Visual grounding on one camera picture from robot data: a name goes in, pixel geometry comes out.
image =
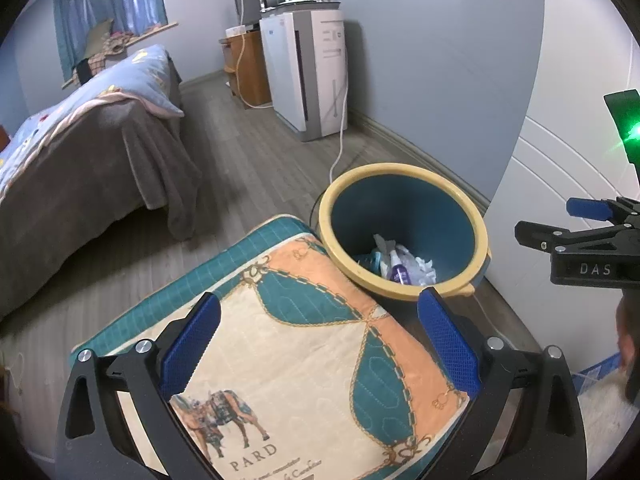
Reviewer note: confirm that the patterned quilted mat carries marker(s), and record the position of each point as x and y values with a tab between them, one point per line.
310	360

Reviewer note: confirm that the white box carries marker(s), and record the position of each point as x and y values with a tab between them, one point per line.
235	31

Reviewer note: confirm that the wooden cabinet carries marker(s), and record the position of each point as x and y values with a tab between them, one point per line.
255	70

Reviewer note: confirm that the white tissue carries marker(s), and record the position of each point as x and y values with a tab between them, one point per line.
424	267

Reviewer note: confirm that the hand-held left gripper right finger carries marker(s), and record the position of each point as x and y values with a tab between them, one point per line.
450	345

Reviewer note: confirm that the blue printed duvet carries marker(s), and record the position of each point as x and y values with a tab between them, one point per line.
100	90

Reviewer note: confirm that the small purple bottle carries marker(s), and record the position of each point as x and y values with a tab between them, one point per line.
400	272

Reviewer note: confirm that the blue face mask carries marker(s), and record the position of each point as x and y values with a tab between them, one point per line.
370	260

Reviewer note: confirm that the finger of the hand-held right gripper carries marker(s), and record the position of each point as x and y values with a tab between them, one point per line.
540	235
585	207

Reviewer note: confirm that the pile of clothes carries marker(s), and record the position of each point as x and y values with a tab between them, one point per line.
107	52

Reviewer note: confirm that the teal bin with yellow rim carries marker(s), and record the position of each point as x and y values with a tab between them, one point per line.
425	210

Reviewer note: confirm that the white air purifier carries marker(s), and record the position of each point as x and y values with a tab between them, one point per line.
310	75

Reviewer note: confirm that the person's right hand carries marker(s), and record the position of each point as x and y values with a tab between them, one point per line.
631	345

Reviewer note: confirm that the window sill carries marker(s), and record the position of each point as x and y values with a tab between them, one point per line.
155	28

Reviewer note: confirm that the bed with blue quilt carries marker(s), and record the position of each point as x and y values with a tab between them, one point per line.
75	185

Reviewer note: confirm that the wooden bed frame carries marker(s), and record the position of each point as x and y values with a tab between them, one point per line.
3	137

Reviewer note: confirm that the olive cushion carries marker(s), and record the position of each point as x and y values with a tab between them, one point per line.
99	37

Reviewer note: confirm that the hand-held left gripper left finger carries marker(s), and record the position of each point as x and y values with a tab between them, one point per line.
192	347

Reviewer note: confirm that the blue curtain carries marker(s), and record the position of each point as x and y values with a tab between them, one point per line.
130	0

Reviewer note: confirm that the white mat with blue edge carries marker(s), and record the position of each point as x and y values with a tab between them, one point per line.
610	410

